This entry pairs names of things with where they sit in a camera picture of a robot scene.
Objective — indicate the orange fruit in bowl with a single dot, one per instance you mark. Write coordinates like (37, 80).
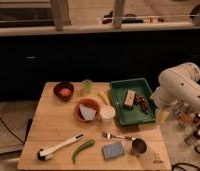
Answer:
(65, 92)

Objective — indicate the green chili pepper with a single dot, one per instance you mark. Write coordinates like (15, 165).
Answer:
(82, 147)

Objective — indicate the blue sponge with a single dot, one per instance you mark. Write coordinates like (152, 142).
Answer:
(113, 150)

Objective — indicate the wooden block in tray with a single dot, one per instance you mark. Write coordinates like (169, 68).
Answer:
(129, 99)

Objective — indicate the yellow banana piece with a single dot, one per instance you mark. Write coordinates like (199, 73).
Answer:
(104, 97)

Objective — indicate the green plastic tray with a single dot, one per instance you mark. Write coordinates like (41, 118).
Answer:
(134, 116)

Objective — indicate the orange bowl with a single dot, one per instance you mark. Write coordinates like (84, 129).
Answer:
(88, 103)

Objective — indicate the white black dish brush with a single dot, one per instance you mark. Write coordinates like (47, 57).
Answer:
(46, 154)

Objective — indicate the dark red bowl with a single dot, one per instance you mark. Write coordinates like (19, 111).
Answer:
(60, 86)

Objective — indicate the white cup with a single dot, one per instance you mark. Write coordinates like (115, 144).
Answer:
(107, 113)

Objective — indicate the green translucent cup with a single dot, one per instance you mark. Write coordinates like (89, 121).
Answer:
(86, 87)

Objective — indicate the grey cloth in bowl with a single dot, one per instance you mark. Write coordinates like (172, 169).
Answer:
(87, 113)

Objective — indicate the metal measuring cup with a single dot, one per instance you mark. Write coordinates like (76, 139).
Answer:
(139, 146)

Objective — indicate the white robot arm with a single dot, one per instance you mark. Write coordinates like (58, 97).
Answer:
(178, 83)

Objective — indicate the dark grape bunch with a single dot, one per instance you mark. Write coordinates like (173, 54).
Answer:
(143, 103)

